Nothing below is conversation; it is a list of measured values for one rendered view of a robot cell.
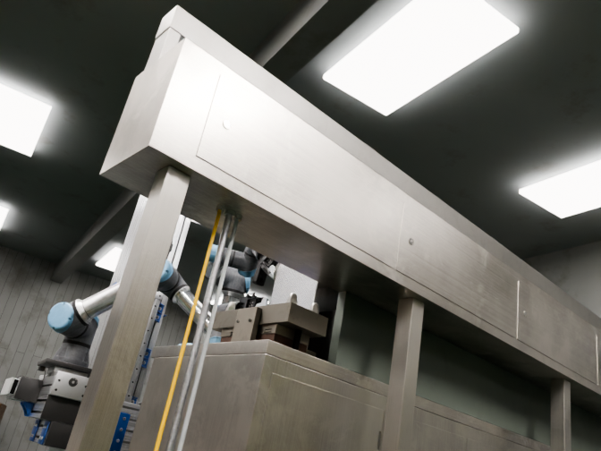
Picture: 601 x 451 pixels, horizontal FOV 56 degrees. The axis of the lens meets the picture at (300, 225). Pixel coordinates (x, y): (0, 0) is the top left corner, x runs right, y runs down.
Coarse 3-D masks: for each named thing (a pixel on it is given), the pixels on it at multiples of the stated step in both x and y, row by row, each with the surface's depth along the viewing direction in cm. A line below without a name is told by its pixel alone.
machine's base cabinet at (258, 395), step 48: (192, 384) 176; (240, 384) 159; (288, 384) 159; (336, 384) 172; (144, 432) 185; (192, 432) 166; (240, 432) 150; (288, 432) 156; (336, 432) 168; (432, 432) 199; (480, 432) 219
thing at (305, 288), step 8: (288, 280) 205; (296, 280) 202; (304, 280) 198; (312, 280) 195; (280, 288) 207; (288, 288) 203; (296, 288) 200; (304, 288) 196; (312, 288) 193; (272, 296) 208; (280, 296) 205; (288, 296) 201; (304, 296) 195; (312, 296) 192; (304, 304) 193
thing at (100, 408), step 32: (160, 192) 123; (160, 224) 121; (160, 256) 120; (128, 288) 114; (128, 320) 112; (416, 320) 175; (128, 352) 111; (416, 352) 173; (96, 384) 107; (128, 384) 110; (416, 384) 170; (96, 416) 104; (96, 448) 103; (384, 448) 162
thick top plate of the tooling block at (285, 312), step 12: (216, 312) 194; (228, 312) 189; (264, 312) 174; (276, 312) 170; (288, 312) 166; (300, 312) 168; (312, 312) 172; (216, 324) 191; (228, 324) 186; (264, 324) 173; (288, 324) 167; (300, 324) 168; (312, 324) 171; (324, 324) 174; (312, 336) 176; (324, 336) 174
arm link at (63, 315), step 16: (176, 272) 241; (112, 288) 233; (160, 288) 237; (64, 304) 229; (80, 304) 231; (96, 304) 231; (112, 304) 232; (48, 320) 228; (64, 320) 226; (80, 320) 229
